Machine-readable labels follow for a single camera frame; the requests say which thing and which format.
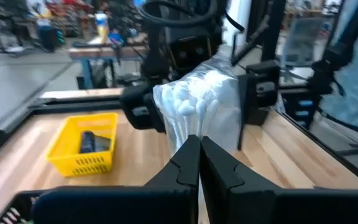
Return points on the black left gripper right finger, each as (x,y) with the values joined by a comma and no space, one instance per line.
(222,177)

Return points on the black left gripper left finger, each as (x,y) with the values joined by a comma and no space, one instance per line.
(182,168)

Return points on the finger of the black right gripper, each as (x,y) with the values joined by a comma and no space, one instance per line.
(141,109)
(259,90)

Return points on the clear bag of cotton swabs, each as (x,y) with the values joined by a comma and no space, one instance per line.
(200,102)

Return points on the navy blue toiletry tube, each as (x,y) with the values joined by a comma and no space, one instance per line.
(89,141)

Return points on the yellow plastic basket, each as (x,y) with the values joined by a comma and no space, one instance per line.
(73,161)

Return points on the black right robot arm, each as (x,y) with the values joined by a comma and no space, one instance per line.
(325,71)

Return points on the wooden bench blue legs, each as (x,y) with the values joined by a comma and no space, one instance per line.
(104,53)

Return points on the grey office chair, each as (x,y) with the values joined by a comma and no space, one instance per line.
(300,43)

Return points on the white yellow bottle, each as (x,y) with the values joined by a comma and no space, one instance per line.
(102,25)

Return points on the black rolling cart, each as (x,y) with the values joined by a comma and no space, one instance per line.
(50,35)

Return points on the black plastic mesh basket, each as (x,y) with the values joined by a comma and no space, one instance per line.
(14,205)

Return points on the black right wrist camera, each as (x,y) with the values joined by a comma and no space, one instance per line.
(191,53)

